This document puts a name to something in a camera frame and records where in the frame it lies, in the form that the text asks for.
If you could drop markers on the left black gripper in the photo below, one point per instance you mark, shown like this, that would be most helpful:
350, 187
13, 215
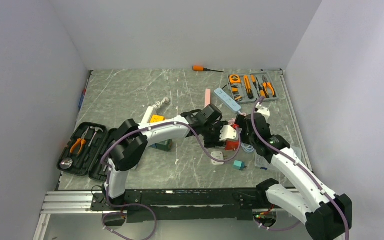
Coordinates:
215, 142

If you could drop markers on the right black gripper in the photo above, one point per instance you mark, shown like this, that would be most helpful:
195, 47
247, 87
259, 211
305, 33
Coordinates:
242, 123

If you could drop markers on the red cube adapter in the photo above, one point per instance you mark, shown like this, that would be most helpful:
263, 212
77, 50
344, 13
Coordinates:
232, 145

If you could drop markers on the pink power strip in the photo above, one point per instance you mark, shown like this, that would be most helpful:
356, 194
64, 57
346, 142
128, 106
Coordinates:
207, 97

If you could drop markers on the teal cube plug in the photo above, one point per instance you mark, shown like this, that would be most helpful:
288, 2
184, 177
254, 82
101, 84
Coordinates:
238, 165

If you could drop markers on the light blue power strip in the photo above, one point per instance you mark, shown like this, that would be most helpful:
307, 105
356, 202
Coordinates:
228, 101

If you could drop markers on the small white plug adapter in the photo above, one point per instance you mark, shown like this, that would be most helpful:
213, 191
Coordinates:
218, 158

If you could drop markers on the green cube adapter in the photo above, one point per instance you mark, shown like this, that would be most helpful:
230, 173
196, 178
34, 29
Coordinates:
164, 145

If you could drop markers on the grey tool tray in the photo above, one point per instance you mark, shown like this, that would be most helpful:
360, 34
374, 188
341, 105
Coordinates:
247, 88

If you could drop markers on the yellow cube adapter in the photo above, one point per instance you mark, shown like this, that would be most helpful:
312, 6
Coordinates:
156, 118

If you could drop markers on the white power strip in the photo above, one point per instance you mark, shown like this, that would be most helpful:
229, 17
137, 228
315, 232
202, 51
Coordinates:
152, 110

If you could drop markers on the black tool case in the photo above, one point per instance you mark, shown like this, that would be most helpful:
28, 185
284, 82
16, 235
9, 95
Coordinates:
83, 152

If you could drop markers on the clear screw box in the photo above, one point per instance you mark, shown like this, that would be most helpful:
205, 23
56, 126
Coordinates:
261, 163

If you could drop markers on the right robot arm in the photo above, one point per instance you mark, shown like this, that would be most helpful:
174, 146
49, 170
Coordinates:
325, 214

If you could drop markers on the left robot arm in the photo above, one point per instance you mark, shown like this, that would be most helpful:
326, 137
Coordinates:
132, 139

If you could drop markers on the orange pliers in case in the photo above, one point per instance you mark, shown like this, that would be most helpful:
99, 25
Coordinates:
77, 147

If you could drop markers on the red blue pen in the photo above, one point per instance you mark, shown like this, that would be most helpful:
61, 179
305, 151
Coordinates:
83, 93

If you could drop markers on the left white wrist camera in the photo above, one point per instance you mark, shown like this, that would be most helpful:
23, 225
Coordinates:
228, 133

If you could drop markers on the orange handled screwdriver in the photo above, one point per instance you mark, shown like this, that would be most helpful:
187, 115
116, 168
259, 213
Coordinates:
198, 68

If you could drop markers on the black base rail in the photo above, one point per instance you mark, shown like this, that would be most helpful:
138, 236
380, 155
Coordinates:
141, 205

